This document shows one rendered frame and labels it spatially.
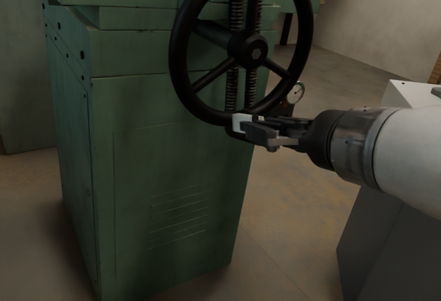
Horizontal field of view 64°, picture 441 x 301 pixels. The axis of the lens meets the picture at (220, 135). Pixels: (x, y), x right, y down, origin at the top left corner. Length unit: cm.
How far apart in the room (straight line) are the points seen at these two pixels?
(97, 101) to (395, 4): 381
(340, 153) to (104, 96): 48
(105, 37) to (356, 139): 48
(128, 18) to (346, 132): 46
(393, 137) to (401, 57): 387
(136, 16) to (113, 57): 9
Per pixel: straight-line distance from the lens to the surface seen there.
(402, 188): 36
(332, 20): 470
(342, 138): 39
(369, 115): 39
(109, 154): 79
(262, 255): 135
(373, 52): 437
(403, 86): 110
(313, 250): 144
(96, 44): 69
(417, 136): 34
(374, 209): 115
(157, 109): 78
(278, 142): 44
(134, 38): 71
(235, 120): 59
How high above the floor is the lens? 96
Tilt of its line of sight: 28 degrees down
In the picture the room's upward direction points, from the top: 8 degrees clockwise
